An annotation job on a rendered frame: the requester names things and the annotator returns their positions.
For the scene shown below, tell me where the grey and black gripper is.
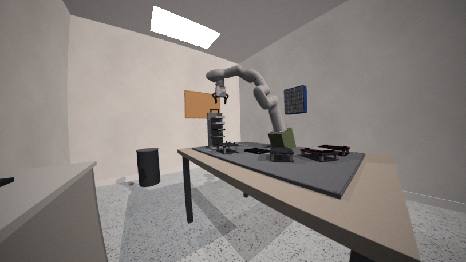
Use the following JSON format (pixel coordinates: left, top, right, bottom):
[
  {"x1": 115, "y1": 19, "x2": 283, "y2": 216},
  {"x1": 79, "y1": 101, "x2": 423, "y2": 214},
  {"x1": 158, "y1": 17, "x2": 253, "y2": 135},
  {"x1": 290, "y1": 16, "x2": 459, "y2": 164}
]
[{"x1": 212, "y1": 85, "x2": 229, "y2": 104}]

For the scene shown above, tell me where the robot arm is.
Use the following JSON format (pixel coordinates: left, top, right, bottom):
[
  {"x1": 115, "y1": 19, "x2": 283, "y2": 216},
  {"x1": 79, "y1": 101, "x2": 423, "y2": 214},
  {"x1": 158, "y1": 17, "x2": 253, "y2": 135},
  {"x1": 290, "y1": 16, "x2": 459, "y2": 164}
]
[{"x1": 206, "y1": 65, "x2": 287, "y2": 133}]

